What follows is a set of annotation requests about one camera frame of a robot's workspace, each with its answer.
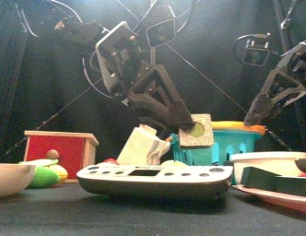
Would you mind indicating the white bowl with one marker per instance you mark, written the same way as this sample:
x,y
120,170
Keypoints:
x,y
12,179

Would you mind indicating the white toy scale with buttons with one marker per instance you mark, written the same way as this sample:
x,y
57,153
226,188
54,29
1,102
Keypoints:
x,y
156,181

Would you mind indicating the yellow toy fruit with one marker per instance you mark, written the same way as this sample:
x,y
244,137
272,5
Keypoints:
x,y
61,172

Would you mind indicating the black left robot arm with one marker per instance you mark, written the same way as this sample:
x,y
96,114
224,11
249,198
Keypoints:
x,y
80,30

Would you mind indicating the brown round toy knob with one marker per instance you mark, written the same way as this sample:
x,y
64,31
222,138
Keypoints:
x,y
53,154

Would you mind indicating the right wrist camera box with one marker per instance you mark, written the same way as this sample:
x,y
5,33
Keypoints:
x,y
256,54

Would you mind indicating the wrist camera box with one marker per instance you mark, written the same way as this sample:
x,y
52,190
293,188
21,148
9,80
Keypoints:
x,y
256,54
161,32

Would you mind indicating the dark round toy piece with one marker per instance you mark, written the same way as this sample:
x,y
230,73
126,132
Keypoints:
x,y
304,165

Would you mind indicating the pink plate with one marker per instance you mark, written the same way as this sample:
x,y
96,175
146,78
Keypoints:
x,y
278,199

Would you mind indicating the white crumpled paper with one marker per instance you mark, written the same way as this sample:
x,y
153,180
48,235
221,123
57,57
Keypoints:
x,y
141,147

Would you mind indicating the red toy piece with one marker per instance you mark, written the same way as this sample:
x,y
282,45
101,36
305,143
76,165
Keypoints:
x,y
112,161

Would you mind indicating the orange toy piece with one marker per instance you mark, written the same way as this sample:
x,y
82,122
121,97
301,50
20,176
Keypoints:
x,y
261,129

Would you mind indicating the red wooden box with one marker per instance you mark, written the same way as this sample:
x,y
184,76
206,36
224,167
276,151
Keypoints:
x,y
65,150

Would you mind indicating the white green toy piece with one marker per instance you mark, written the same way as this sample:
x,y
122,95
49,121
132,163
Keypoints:
x,y
38,162

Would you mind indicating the pale yellow toy piece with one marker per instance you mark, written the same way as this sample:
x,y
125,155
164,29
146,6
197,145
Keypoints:
x,y
174,162

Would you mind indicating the dark green block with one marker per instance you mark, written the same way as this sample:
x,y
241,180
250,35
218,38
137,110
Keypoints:
x,y
274,181

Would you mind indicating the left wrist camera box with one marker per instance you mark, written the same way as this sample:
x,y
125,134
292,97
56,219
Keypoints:
x,y
161,32

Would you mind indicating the teal plastic basket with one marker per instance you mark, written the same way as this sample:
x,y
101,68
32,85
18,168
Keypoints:
x,y
229,146

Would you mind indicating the green toy vegetable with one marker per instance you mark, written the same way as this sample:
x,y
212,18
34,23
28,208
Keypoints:
x,y
44,178

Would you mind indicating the speckled sushi piece green centre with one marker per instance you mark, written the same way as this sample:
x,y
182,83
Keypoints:
x,y
197,130

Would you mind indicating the white round container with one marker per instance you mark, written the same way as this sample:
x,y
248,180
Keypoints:
x,y
266,162

